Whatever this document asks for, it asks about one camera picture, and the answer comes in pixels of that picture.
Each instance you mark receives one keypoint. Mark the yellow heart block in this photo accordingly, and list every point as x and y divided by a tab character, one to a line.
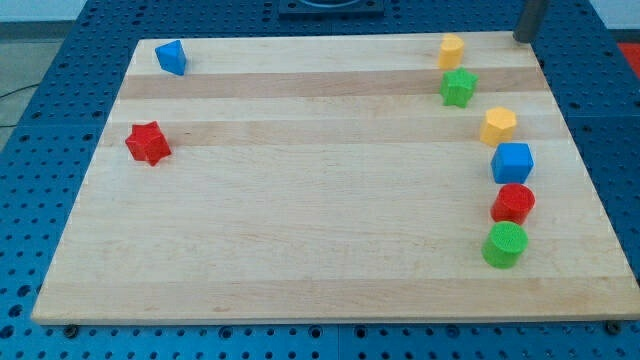
451	51

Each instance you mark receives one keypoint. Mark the light wooden board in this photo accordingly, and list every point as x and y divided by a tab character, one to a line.
322	180

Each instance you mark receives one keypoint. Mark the blue triangle block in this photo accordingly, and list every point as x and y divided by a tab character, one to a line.
172	58

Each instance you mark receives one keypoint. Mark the red star block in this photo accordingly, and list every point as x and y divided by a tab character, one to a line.
147	143

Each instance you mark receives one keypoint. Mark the blue cube block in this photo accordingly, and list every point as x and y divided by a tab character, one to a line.
512	163

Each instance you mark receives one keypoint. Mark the yellow hexagon block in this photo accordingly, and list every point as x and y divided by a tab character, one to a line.
498	126

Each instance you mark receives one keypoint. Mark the green cylinder block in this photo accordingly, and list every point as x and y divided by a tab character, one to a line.
505	243

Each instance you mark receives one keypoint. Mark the red cylinder block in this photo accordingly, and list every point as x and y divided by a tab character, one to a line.
513	203

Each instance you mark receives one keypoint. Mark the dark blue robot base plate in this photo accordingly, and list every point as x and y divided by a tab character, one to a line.
301	8

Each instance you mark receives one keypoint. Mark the green star block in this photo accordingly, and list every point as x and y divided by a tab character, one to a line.
458	87

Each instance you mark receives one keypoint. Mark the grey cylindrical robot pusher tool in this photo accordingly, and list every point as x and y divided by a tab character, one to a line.
530	20

